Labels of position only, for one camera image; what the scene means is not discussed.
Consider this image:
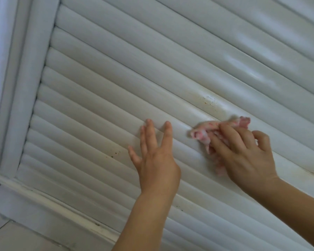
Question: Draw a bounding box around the person's right hand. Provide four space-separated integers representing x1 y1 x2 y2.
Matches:
208 123 280 194

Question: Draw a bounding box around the person's left hand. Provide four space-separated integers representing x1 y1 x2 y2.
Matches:
128 119 181 197

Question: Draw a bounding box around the pink and white cleaning cloth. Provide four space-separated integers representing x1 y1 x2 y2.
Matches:
190 116 252 177

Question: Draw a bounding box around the person's left forearm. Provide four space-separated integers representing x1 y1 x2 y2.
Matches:
112 192 174 251

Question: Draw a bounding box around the person's right forearm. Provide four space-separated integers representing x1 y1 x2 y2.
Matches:
247 177 314 251

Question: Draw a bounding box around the row of white shutter slats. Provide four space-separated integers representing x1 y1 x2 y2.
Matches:
15 0 314 251

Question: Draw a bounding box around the white shutter frame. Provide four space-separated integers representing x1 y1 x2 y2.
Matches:
0 0 121 245

